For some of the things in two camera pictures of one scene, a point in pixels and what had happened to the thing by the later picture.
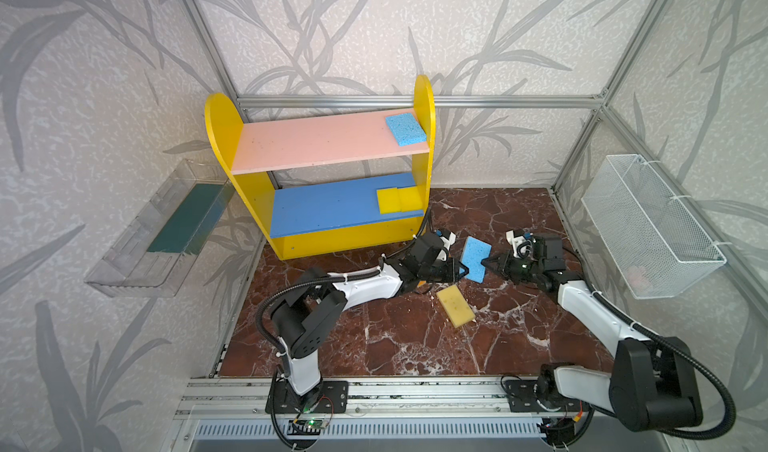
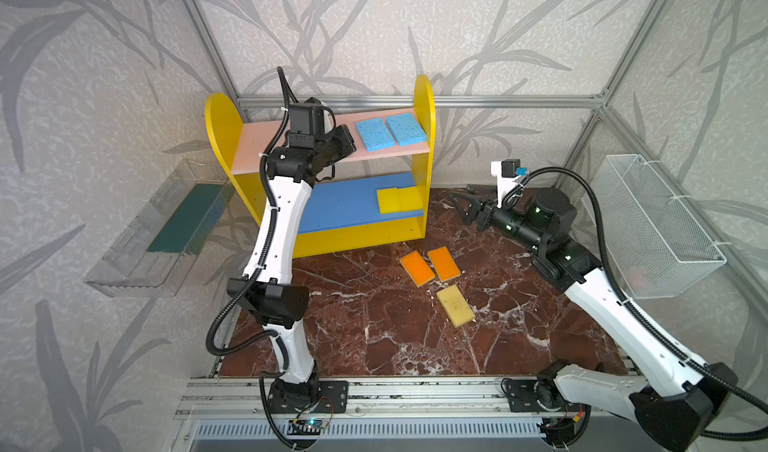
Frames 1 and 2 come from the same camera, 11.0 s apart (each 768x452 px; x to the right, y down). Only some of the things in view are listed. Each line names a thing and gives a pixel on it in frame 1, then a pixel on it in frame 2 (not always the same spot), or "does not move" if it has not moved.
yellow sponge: [389, 200] does not move
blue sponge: [406, 130] does not move
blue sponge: [474, 252] → [375, 134]
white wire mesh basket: [653, 243] does not move
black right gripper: [509, 265] → [480, 211]
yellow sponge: [410, 199] does not move
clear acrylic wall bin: [154, 255] does not move
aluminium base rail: [364, 397] does not move
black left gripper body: [445, 269] → [343, 143]
